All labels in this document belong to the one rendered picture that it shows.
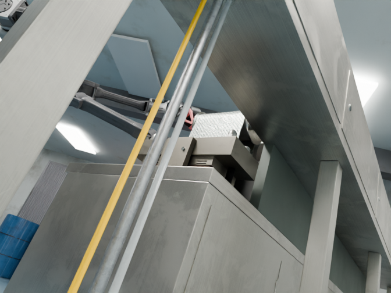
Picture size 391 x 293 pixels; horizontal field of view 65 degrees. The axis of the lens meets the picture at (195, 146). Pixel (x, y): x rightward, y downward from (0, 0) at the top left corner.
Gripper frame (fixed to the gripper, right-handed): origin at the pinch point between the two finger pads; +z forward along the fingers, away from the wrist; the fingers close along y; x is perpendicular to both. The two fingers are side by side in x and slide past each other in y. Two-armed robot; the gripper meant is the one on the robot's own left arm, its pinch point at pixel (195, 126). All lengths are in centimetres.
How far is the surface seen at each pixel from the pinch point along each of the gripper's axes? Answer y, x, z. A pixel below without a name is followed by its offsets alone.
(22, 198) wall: -326, -542, -667
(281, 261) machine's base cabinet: -21, -7, 61
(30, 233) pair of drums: -160, -305, -260
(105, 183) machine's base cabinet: 32, -31, 31
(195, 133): 6.6, -1.4, 11.5
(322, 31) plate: 35, 41, 47
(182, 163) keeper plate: 28, -8, 43
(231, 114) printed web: 6.2, 14.2, 16.9
